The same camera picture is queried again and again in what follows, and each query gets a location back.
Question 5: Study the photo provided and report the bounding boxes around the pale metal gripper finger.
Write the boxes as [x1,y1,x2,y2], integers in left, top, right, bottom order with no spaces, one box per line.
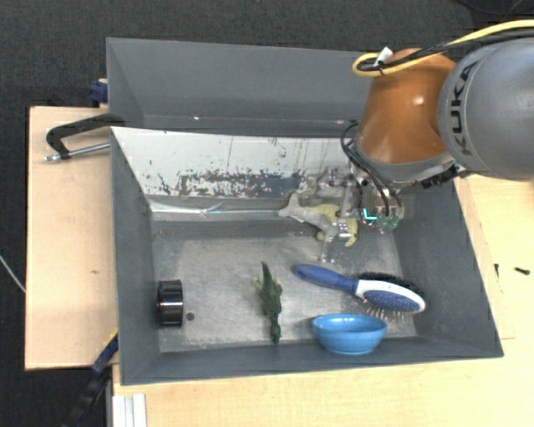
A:
[320,219,353,263]
[314,166,344,194]

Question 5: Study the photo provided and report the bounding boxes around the green toy crocodile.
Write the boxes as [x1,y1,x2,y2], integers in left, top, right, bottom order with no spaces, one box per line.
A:
[252,261,285,345]

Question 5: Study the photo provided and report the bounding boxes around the black short cylinder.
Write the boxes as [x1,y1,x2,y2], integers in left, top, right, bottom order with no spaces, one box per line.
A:
[155,278,184,327]

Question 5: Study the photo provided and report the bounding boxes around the blue and white hairbrush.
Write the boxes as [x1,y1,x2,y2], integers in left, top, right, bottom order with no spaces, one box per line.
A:
[291,262,427,324]

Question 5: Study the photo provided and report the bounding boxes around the grey metal bin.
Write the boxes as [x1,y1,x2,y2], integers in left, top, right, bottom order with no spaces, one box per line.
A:
[105,36,505,386]

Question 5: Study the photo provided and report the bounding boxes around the grey and yellow toy shark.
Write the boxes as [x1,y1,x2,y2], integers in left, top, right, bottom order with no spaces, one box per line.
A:
[278,192,360,248]

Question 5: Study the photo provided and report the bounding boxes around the blue bowl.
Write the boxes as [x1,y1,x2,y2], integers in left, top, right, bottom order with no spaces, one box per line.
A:
[311,312,388,356]

